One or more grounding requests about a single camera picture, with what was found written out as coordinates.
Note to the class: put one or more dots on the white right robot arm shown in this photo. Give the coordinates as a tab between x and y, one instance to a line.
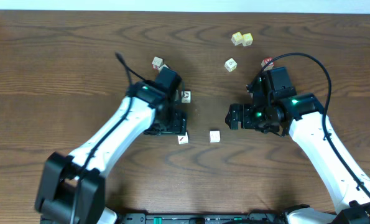
347	184

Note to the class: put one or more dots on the white block red number three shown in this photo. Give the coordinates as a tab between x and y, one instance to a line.
157	63

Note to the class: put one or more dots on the red letter block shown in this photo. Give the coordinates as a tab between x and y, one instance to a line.
267	63

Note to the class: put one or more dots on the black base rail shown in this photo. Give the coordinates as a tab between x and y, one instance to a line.
197	218

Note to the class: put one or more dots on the yellow block left of pair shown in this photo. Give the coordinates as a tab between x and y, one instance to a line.
237	38

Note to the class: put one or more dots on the yellow block right of pair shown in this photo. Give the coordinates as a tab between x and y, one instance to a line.
247	39

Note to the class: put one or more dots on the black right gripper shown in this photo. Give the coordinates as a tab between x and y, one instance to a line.
247	122

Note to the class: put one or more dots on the cream block with faint drawing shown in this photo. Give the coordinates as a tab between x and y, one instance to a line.
230	65

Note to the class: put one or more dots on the white block with faint print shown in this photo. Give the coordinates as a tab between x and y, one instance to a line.
215	136

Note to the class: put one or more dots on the cream block with umbrella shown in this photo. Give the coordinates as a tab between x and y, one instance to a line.
163	66

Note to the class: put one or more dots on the yellow block of pair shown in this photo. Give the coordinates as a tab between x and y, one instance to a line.
237	38
247	39

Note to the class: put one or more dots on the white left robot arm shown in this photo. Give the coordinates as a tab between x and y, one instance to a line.
72	188

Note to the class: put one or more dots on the white block with soccer ball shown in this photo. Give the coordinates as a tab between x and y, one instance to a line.
186	97

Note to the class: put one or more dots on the white block with hammer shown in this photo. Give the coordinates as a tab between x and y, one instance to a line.
183	139

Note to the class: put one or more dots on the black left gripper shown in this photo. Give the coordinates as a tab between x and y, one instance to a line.
171	127

